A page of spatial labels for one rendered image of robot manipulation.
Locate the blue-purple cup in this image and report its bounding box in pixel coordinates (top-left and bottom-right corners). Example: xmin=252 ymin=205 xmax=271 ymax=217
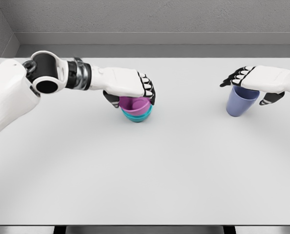
xmin=226 ymin=85 xmax=260 ymax=117

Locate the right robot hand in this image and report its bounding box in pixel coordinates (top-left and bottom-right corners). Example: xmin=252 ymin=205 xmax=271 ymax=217
xmin=219 ymin=65 xmax=286 ymax=106

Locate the purple bowl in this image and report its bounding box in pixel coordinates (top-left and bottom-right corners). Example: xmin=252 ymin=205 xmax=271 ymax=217
xmin=118 ymin=96 xmax=152 ymax=117

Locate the teal bowl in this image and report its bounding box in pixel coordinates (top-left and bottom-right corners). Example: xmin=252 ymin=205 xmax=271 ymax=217
xmin=121 ymin=104 xmax=154 ymax=123

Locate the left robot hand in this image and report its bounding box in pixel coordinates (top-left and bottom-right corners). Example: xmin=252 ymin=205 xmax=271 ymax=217
xmin=102 ymin=68 xmax=156 ymax=109

